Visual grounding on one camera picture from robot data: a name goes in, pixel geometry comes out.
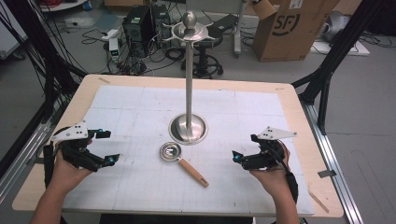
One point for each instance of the white metal stand pole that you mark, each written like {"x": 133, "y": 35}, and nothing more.
{"x": 239, "y": 28}

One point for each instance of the round white table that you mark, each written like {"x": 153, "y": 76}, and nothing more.
{"x": 62, "y": 4}

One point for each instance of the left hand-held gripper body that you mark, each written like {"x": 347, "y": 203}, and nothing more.
{"x": 73, "y": 133}

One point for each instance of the dark computer tower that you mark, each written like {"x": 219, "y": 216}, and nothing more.
{"x": 161, "y": 21}

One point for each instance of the white power adapter box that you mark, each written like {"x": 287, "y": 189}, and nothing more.
{"x": 114, "y": 48}

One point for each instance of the thin wooden stick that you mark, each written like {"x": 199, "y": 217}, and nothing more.
{"x": 319, "y": 201}

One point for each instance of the silver grey bag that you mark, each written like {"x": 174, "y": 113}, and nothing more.
{"x": 335, "y": 26}

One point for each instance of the white grid mat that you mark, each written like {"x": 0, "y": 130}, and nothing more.
{"x": 218, "y": 174}

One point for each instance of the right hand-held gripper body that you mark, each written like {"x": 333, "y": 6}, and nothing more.
{"x": 270, "y": 155}

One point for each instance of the black office stool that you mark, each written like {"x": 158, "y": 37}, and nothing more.
{"x": 205, "y": 62}

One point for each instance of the person's left hand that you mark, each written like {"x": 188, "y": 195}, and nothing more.
{"x": 67, "y": 174}

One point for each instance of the grey tape strip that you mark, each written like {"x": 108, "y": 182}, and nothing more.
{"x": 327, "y": 173}

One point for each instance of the white flat board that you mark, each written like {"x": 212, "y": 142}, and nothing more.
{"x": 342, "y": 49}

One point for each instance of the person's right hand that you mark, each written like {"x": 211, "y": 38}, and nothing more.
{"x": 275, "y": 179}

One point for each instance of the black computer tower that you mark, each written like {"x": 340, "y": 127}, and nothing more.
{"x": 138, "y": 29}

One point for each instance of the brown cardboard box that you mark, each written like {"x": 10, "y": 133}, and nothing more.
{"x": 289, "y": 34}

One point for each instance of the white power strip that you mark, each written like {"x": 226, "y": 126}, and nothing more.
{"x": 110, "y": 34}

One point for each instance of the steel utensil rack stand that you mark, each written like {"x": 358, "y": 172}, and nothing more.
{"x": 188, "y": 93}

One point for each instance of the black metal frame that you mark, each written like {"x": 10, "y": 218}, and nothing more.
{"x": 37, "y": 46}
{"x": 336, "y": 53}

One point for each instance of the aluminium rail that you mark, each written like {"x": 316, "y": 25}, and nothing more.
{"x": 18, "y": 161}
{"x": 333, "y": 161}

